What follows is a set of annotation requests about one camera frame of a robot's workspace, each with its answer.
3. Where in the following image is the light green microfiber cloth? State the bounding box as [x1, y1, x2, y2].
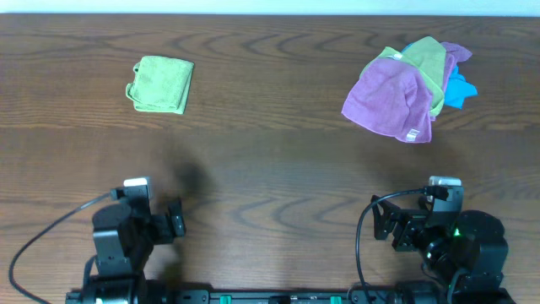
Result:
[126, 56, 195, 115]

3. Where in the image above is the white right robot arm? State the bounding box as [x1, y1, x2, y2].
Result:
[371, 192, 514, 303]

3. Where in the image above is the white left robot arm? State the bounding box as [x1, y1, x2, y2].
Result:
[79, 198, 186, 304]

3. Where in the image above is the purple microfiber cloth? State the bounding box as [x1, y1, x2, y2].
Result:
[342, 36, 478, 144]

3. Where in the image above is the blue microfiber cloth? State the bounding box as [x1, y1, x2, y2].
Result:
[391, 36, 478, 117]

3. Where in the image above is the green cloth in pile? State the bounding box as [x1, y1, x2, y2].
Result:
[348, 36, 447, 122]

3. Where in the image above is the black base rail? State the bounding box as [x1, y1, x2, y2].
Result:
[64, 290, 517, 304]

